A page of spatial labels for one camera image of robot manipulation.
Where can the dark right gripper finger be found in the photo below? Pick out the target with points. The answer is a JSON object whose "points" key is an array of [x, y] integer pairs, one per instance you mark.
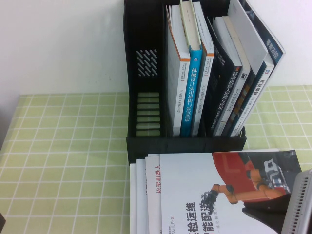
{"points": [[268, 212]]}

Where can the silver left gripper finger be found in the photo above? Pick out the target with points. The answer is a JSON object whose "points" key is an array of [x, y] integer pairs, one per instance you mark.
{"points": [[299, 207]]}

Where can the brochure with orange robot arm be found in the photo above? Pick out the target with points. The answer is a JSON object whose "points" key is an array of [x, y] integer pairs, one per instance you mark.
{"points": [[195, 182]]}

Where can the white spine car book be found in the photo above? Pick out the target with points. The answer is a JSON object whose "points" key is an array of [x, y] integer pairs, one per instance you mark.
{"points": [[262, 87]]}

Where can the thin white book orange band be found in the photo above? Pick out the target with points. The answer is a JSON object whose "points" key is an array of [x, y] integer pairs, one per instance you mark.
{"points": [[202, 97]]}

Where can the black cover robot book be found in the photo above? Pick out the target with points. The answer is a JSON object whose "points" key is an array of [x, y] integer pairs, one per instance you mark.
{"points": [[226, 85]]}

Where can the blue spine book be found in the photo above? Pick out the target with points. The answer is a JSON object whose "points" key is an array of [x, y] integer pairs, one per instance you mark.
{"points": [[190, 97]]}

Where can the thick white book orange band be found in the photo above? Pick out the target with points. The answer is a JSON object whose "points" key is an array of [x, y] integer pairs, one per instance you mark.
{"points": [[179, 97]]}

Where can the black plastic book holder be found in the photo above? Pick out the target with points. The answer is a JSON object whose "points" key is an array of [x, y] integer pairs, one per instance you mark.
{"points": [[146, 36]]}

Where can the desert photo brochure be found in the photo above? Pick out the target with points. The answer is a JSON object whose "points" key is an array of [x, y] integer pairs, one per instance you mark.
{"points": [[153, 195]]}

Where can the dark blue leaning books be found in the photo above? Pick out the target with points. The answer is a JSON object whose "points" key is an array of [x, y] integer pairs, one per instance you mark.
{"points": [[240, 92]]}

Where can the dark cover magazine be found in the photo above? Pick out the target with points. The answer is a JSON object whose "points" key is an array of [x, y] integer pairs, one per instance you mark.
{"points": [[274, 51]]}

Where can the plain white brochure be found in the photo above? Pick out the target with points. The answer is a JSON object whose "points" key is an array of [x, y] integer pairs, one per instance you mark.
{"points": [[248, 36]]}

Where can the green checked tablecloth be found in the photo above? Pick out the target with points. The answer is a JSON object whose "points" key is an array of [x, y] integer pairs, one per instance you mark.
{"points": [[61, 158]]}

